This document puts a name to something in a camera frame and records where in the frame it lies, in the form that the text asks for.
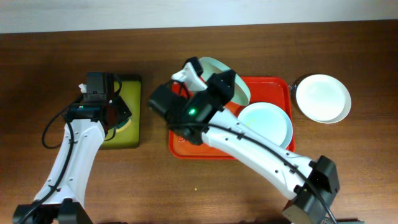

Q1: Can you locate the light blue plate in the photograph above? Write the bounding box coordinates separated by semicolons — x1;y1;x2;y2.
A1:
238;102;293;149

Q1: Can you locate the yellow green scrub sponge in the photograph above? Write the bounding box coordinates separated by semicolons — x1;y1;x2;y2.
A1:
115;118;131;133

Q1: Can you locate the pale green plate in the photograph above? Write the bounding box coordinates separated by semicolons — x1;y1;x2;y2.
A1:
198;57;251;106

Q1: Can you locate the red plastic tray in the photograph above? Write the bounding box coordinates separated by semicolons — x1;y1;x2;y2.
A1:
169;77;295;160

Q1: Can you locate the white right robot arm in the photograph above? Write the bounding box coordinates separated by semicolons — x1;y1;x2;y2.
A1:
163;57;340;223

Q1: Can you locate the white plate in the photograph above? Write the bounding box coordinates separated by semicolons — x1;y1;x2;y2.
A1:
295;74;352;124

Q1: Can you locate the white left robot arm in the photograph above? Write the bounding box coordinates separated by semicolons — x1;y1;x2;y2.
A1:
12;95;131;223

